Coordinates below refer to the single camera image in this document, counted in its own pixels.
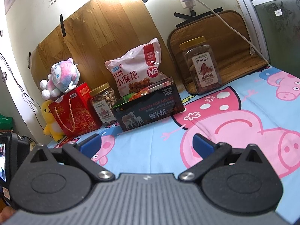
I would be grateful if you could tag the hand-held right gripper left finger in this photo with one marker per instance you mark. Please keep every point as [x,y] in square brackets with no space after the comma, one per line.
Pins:
[90,144]

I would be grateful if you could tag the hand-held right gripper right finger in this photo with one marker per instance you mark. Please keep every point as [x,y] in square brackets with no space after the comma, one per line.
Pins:
[202,145]

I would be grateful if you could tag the black cardboard box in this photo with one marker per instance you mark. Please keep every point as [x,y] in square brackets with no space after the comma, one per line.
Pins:
[150,112]

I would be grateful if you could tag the person's left hand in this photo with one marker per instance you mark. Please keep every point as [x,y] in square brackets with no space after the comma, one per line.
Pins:
[5,213]

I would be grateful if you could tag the green cardboard box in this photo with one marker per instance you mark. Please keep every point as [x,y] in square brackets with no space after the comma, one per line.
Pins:
[5,121]

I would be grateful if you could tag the red gift bag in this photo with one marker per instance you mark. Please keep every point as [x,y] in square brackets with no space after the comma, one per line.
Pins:
[75,112]

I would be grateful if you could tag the printed blanket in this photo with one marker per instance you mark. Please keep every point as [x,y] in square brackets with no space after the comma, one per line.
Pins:
[234,121]

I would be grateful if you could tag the small gold-lid nut jar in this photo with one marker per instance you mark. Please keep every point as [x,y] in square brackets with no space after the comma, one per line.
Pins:
[103,105]

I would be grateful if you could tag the yellow duck plush toy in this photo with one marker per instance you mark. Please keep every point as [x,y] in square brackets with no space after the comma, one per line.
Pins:
[51,124]

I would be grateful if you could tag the pink and blue plush toy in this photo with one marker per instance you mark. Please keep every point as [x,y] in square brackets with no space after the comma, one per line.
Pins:
[62,75]

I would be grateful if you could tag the tall yellow-lid nut jar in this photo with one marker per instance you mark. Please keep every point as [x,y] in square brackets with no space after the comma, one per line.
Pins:
[204,70]

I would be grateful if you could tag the large pink snack bag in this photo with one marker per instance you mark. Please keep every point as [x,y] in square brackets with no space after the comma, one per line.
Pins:
[133,75]

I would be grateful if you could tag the brown woven seat cushion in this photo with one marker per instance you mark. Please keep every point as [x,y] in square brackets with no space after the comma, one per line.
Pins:
[234,39]

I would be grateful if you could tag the frosted glass door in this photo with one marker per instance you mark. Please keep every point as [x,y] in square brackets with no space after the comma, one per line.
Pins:
[281,28]

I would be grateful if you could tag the white sticker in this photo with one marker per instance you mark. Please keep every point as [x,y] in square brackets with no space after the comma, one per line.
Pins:
[279,13]

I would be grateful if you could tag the round wall hook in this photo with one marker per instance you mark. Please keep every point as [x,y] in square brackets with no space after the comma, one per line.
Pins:
[3,76]

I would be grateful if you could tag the wood-pattern wall board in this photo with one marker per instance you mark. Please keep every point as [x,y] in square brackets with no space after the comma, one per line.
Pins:
[93,39]

